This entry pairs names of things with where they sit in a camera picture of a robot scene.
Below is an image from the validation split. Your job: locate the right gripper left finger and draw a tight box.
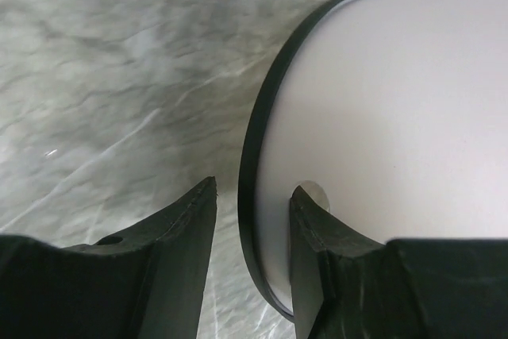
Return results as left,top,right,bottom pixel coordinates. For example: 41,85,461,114
59,177,217,338

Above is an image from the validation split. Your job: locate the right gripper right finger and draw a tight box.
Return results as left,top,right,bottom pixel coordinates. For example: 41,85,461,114
289,186,383,338

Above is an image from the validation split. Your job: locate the white round bucket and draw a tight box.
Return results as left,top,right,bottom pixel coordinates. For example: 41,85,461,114
237,0,507,318

